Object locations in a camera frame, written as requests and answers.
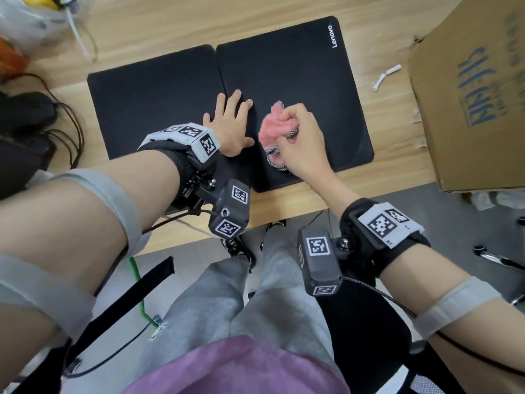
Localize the person's right hand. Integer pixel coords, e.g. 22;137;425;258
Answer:
275;103;363;221

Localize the person's right forearm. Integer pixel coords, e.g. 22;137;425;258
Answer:
379;244;525;394

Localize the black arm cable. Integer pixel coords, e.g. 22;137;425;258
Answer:
342;276;525;376
94;208;214;296

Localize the pink cleaning cloth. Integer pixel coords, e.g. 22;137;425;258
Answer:
258;101;300;172

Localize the person's purple shirt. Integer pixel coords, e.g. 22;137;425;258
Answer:
122;335;352;394

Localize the black white sneaker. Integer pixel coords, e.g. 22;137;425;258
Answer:
223;235;257;269

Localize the black wrist camera with markers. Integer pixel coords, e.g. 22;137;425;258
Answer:
196;179;251;241
298;226;343;297

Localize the thin black cord with plug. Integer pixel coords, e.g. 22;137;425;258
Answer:
63;315;161;378

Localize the person's left hand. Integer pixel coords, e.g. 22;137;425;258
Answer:
202;89;256;158

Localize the person's left forearm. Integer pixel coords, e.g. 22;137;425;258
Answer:
0;149;183;316

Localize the crumpled grey plastic sheet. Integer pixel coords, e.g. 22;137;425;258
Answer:
471;190;525;211

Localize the yellow tape measure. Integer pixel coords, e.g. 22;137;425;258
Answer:
22;0;60;11

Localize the cardboard box with dark writing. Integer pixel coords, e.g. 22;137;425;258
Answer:
408;0;525;193

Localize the chrome chair base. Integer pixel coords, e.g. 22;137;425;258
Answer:
474;217;525;306

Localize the clear plastic bag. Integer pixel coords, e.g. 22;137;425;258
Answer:
0;0;93;50

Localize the black mouse pad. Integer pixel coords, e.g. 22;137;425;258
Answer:
215;16;375;193
86;44;255;193

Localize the black wrist strap white marker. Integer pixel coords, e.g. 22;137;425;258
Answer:
137;121;222;210
339;198;431;283

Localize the small white twist tie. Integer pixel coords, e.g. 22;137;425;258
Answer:
372;64;403;92

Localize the orange juice bottle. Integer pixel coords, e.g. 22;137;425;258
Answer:
0;36;27;77

